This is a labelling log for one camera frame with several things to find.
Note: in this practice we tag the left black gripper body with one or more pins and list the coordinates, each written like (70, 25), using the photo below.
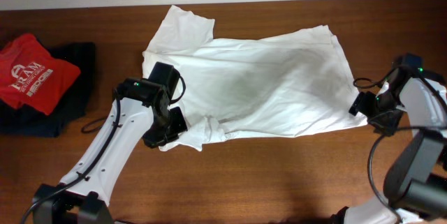
(171, 126)

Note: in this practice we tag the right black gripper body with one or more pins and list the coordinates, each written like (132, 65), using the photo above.
(360, 103)

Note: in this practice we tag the white t-shirt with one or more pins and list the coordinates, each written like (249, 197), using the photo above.
(290, 85)

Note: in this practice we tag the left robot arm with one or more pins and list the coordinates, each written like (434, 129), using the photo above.
(142, 110)

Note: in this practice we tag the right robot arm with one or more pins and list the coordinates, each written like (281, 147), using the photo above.
(408, 97)

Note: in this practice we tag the folded red printed t-shirt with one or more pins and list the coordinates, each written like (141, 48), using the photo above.
(31, 76)

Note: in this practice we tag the folded dark navy garment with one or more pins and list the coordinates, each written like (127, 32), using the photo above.
(27, 121)

